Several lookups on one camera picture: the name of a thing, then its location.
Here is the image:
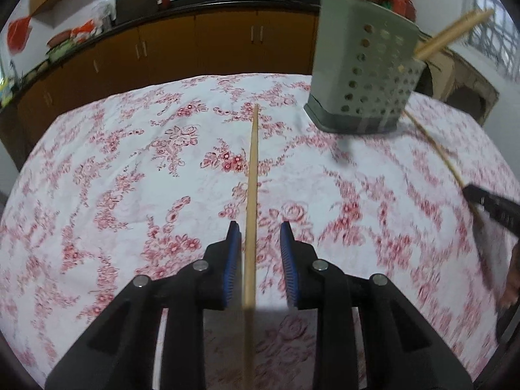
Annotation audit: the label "cardboard box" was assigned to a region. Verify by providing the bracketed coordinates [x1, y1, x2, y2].
[410, 45, 500, 126]

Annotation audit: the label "window with grille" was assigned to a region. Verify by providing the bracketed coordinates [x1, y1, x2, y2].
[467, 0, 520, 78]

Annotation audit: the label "person's right hand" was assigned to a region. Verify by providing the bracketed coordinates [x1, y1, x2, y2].
[499, 241, 520, 307]

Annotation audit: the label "brown wooden base cabinet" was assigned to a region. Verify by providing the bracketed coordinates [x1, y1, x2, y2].
[0, 0, 321, 171]

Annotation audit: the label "red hanging bag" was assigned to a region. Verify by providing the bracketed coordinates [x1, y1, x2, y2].
[8, 16, 33, 55]

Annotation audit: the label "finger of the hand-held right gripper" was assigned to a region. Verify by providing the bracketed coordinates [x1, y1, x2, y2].
[462, 184, 520, 238]

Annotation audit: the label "wooden chopstick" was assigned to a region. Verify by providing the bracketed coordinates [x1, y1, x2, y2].
[403, 110, 494, 289]
[413, 8, 495, 61]
[242, 103, 261, 390]

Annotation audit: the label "red floral white tablecloth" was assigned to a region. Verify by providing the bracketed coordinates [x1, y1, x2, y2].
[0, 72, 514, 390]

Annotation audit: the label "green perforated utensil holder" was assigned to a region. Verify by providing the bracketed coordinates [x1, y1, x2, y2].
[304, 0, 426, 135]

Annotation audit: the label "pile of red kitchen containers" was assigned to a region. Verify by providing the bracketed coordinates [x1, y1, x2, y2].
[45, 20, 104, 59]

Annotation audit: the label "bottles on counter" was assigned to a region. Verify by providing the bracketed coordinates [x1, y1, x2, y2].
[0, 61, 17, 106]

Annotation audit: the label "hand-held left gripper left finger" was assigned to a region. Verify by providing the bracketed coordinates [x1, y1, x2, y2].
[45, 220, 243, 390]

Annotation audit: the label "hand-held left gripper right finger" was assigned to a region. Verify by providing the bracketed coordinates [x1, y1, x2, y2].
[279, 221, 474, 390]

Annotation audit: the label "dark board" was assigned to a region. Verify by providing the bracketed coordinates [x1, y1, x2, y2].
[115, 0, 159, 24]

